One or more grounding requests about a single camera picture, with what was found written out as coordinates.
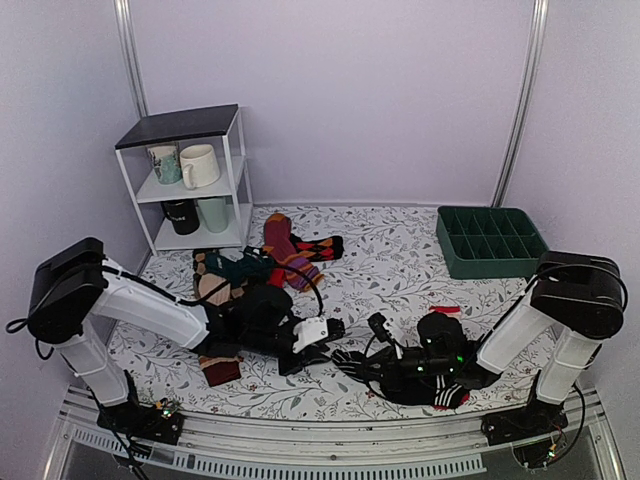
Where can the black white striped sock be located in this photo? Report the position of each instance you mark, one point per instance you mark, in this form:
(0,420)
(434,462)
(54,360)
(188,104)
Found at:
(353,364)

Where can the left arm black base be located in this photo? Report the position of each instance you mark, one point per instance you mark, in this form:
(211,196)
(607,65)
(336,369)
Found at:
(161,422)

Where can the teal patterned mug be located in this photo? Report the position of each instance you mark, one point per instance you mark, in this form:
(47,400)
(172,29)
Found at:
(165,163)

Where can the pale green mug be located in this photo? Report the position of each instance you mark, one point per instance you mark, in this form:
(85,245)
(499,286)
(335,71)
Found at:
(214,213)

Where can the beige maroon striped sock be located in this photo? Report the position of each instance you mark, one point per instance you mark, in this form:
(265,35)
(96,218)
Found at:
(217,370)

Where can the long red sock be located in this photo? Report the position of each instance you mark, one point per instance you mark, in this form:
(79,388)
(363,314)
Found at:
(277,278)

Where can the left metal corner post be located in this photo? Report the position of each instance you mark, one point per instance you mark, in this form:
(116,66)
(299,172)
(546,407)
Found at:
(129,52)

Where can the black mug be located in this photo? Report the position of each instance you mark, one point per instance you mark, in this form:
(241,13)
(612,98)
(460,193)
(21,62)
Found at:
(183,216)

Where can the white shelf black top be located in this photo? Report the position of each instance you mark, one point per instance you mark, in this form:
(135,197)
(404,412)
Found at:
(220,126)

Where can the black sock white stripes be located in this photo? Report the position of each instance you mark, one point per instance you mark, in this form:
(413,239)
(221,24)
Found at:
(430,391)

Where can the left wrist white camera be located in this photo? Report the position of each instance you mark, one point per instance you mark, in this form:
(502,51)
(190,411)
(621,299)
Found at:
(308,332)

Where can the green divided organizer tray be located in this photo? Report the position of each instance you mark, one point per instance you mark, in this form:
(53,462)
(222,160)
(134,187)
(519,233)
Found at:
(488,243)

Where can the aluminium front rail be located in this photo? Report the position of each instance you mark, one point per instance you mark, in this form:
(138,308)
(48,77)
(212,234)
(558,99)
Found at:
(335,429)

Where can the black orange argyle sock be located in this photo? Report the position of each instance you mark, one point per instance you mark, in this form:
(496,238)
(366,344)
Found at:
(319,250)

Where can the cream ceramic mug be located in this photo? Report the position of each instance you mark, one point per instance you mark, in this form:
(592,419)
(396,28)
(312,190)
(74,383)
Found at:
(199,166)

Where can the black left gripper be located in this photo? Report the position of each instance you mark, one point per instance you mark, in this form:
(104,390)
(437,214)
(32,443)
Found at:
(309,356)

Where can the right metal corner post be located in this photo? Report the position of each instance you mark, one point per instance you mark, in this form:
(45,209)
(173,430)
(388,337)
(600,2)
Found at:
(531,66)

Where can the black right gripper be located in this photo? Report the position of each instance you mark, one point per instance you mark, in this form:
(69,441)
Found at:
(388,361)

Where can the maroon purple striped sock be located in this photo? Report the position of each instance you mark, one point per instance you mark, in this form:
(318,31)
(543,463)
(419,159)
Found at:
(277,245)

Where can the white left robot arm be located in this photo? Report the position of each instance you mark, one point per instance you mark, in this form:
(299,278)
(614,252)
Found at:
(81,282)

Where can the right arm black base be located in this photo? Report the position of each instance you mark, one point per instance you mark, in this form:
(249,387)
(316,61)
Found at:
(541,424)

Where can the metal corner post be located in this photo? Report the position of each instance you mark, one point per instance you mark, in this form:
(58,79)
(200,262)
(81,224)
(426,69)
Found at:
(129,52)
(531,66)

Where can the dark teal sock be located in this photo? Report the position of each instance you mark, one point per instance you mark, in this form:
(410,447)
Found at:
(254,267)

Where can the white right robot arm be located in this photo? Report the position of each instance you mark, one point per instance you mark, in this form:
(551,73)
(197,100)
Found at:
(584,296)

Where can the floral white table mat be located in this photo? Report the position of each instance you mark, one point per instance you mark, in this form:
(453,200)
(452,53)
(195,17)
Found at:
(392,264)

